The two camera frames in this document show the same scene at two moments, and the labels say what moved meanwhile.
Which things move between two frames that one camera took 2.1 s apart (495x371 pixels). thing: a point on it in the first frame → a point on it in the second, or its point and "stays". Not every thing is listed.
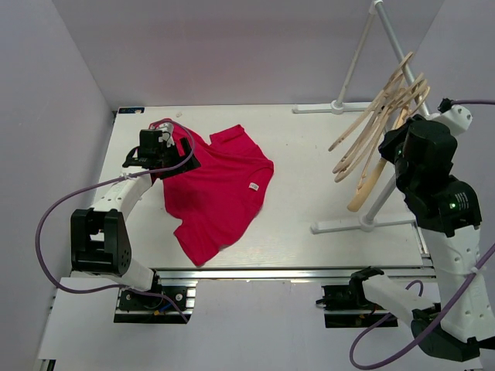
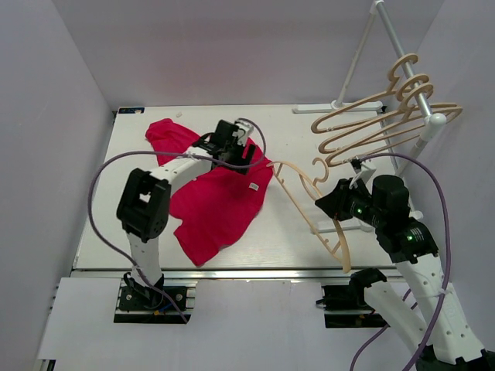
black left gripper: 191,163 → 240,161
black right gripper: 386,146 → 334,201
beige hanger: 401,104 → 407,114
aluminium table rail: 249,273 stays
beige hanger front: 377,158 → 274,165
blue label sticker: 130,110 stays
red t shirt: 214,203 stays
